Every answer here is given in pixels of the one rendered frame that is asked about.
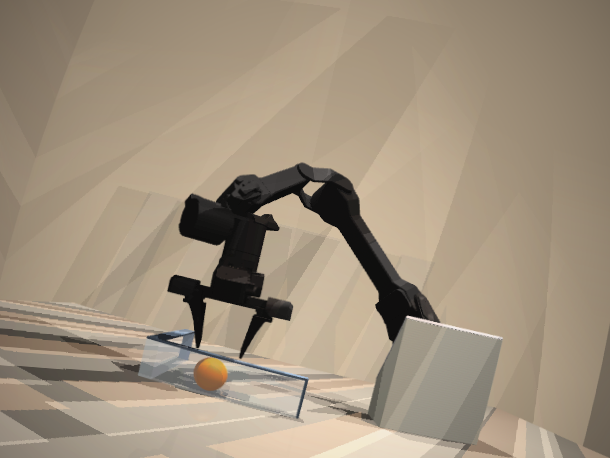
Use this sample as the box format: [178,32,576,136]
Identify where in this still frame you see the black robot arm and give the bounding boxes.
[179,162,441,343]

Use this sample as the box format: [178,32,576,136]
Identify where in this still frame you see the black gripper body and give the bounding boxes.
[167,249,293,321]

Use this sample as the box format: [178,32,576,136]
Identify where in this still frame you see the clear low corner walls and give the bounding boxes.
[138,338,306,419]

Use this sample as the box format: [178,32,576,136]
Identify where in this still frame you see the clear blue wall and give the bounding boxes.
[146,329,309,419]

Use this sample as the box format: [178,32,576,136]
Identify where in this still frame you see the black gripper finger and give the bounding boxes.
[239,314,272,359]
[183,298,207,348]

